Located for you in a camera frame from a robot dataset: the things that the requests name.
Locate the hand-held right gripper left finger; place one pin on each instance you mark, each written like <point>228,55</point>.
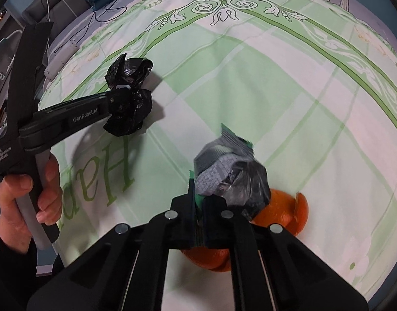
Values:
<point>182,223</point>

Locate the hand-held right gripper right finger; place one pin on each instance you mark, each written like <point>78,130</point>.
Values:
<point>218,222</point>

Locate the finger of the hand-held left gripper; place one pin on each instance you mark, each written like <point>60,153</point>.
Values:
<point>120,103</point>

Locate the black plastic bag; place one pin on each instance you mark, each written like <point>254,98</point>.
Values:
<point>133,71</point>

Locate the green snack wrapper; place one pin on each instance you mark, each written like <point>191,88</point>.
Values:
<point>218,165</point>

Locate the person's left forearm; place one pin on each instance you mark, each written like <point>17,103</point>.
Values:
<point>13,275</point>

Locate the person's left hand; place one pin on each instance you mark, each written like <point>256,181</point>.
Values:
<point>49,188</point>

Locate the orange peel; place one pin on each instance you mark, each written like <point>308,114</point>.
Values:
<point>282,213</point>
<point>208,259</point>

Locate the white power strip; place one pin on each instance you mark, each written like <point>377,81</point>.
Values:
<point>59,63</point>

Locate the grey household appliance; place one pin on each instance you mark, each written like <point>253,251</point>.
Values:
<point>4,45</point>

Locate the green white printed blanket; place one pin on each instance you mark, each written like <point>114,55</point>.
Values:
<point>250,87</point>

